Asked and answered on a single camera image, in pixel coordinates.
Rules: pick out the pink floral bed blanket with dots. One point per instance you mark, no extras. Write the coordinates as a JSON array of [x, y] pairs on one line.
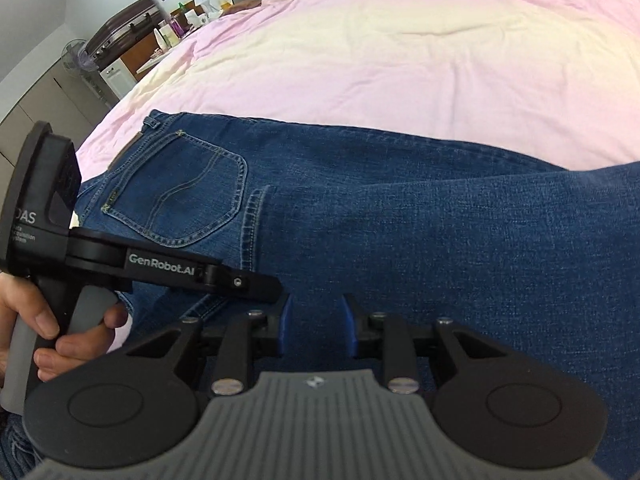
[[400, 60]]

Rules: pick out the person's left hand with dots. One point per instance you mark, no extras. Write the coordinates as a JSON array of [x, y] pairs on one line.
[[30, 305]]

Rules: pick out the cluster of toiletry bottles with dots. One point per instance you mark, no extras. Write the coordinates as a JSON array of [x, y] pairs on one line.
[[177, 25]]

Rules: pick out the blue denim jeans pants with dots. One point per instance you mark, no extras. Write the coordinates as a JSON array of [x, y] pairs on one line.
[[400, 240]]

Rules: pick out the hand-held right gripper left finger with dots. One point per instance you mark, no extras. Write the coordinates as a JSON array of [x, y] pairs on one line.
[[285, 325]]

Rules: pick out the dark brown suitcase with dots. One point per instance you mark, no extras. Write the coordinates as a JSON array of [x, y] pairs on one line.
[[125, 27]]

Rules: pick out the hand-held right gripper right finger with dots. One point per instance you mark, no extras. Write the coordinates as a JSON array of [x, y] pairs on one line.
[[350, 327]]

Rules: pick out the white standing fan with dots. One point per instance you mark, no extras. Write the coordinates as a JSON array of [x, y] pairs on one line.
[[77, 57]]

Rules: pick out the person's jeans-clad leg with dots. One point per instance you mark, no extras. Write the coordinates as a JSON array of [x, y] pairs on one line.
[[20, 452]]

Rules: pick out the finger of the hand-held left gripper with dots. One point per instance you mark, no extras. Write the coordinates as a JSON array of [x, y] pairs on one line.
[[245, 282]]

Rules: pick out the beige low cabinet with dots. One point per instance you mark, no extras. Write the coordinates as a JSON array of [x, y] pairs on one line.
[[45, 105]]

